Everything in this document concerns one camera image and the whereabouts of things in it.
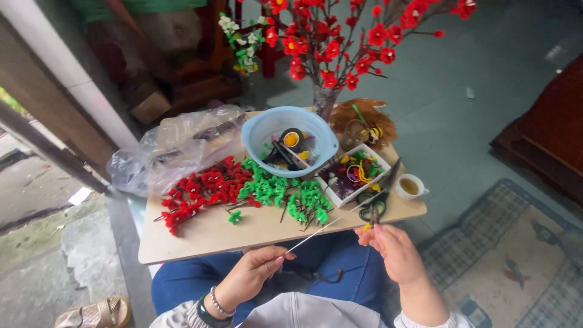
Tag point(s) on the person's left hand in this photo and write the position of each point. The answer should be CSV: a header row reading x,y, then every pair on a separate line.
x,y
246,278

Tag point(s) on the person's right hand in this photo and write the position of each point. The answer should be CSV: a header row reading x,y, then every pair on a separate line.
x,y
398,257

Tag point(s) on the small yellow pipe cleaner piece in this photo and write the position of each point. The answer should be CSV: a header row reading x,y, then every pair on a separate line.
x,y
367,227

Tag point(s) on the dark green bangle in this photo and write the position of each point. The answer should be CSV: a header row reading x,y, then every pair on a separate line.
x,y
210,314

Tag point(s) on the single green pipe-cleaner blossom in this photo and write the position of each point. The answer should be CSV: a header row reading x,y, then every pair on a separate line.
x,y
235,217

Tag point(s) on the person's blue jeans legs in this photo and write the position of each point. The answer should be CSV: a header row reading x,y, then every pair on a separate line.
x,y
337,268

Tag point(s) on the person's light grey top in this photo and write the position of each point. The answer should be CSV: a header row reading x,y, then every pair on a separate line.
x,y
309,312

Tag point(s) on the white cup of tea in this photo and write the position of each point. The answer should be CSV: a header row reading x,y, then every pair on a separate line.
x,y
410,186

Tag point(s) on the pile of green pipe-cleaner flowers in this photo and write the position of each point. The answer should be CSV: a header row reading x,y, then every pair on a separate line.
x,y
282,193

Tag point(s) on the patterned checkered rug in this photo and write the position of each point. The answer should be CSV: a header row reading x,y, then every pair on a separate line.
x,y
492,264

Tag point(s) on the white box of pipe cleaners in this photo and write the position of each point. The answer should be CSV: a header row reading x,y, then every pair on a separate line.
x,y
353,175

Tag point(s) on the pile of red pipe-cleaner flowers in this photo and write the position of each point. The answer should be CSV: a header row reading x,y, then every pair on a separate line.
x,y
205,189

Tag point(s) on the yellow striped bee figure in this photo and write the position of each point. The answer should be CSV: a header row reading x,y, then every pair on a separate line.
x,y
372,133

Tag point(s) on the small clear glass jar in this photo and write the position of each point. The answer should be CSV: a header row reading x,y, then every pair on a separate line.
x,y
353,133

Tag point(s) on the black tape roll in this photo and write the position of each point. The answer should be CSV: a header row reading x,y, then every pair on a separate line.
x,y
292,138

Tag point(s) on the brown feathery ornament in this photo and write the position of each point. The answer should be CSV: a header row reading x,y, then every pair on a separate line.
x,y
360,114

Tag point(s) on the clear plastic bag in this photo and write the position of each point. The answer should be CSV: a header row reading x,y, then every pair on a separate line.
x,y
168,150

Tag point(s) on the light blue plastic basket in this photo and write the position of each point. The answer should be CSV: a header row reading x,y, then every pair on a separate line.
x,y
314,132

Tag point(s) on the beige sandal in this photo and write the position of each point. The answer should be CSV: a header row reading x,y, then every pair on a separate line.
x,y
93,313

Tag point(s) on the dark wooden furniture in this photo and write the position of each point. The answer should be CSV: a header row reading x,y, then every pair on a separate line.
x,y
546,136

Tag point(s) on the cardboard box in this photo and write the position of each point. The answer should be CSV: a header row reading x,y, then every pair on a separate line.
x,y
150,107

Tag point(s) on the red-brown wooden chair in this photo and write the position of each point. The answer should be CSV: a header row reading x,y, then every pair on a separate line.
x,y
214,59

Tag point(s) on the vase of red blossom branches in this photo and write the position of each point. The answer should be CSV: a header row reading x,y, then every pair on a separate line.
x,y
328,45

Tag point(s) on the white and green flower bouquet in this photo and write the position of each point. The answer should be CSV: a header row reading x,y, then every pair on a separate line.
x,y
243,45

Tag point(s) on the white round post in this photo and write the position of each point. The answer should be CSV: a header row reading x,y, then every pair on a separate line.
x,y
68,63

